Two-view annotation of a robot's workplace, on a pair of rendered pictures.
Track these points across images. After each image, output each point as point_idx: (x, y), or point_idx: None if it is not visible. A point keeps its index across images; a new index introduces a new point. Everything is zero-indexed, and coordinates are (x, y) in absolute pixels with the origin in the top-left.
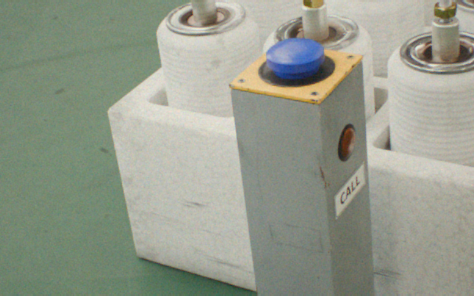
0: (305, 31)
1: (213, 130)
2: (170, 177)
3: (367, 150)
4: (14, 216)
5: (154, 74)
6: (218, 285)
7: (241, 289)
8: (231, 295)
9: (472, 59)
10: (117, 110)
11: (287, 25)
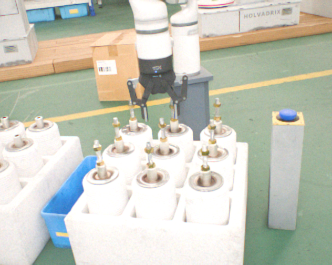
0: (216, 152)
1: (242, 198)
2: (242, 237)
3: (238, 164)
4: None
5: (202, 230)
6: (244, 262)
7: (243, 254)
8: (248, 256)
9: (222, 126)
10: (239, 231)
11: (208, 159)
